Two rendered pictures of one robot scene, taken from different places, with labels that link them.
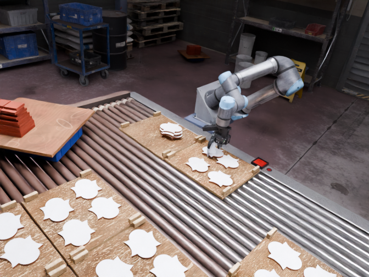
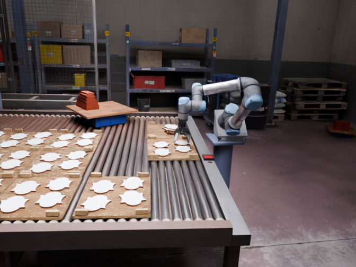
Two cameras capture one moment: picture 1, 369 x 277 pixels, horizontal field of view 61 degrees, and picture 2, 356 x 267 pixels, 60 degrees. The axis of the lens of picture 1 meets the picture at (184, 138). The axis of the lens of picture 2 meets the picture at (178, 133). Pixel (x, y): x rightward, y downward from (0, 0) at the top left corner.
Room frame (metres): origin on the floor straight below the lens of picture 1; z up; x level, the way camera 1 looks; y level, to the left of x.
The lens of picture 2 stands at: (-0.08, -1.68, 1.72)
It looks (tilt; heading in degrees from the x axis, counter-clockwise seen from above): 17 degrees down; 44
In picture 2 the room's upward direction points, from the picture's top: 2 degrees clockwise
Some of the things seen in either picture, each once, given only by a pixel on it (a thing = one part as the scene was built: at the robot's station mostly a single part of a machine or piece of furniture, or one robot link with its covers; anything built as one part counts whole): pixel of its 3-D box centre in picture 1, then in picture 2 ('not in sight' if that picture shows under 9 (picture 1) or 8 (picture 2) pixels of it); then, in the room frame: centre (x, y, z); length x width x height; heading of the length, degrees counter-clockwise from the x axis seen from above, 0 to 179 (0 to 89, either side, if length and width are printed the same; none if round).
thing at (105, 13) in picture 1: (110, 40); (253, 106); (5.38, 1.46, 0.44); 0.59 x 0.59 x 0.88
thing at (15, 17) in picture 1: (17, 15); (193, 82); (5.04, 2.80, 0.76); 0.50 x 0.36 x 0.24; 150
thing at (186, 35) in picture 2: not in sight; (192, 35); (4.98, 2.85, 1.74); 0.50 x 0.38 x 0.32; 144
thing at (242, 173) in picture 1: (212, 165); (171, 148); (1.44, -0.17, 0.93); 0.41 x 0.35 x 0.02; 50
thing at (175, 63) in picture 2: not in sight; (184, 63); (4.85, 2.93, 1.16); 0.60 x 0.40 x 0.15; 147
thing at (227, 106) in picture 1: (226, 107); (184, 105); (1.52, -0.20, 1.25); 0.09 x 0.08 x 0.11; 138
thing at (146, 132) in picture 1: (161, 134); (167, 132); (1.70, 0.15, 0.93); 0.41 x 0.35 x 0.02; 49
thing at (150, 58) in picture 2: not in sight; (148, 58); (4.28, 3.42, 1.26); 0.49 x 0.38 x 0.34; 151
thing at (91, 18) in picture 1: (80, 14); (227, 81); (4.71, 1.68, 0.96); 0.50 x 0.38 x 0.21; 69
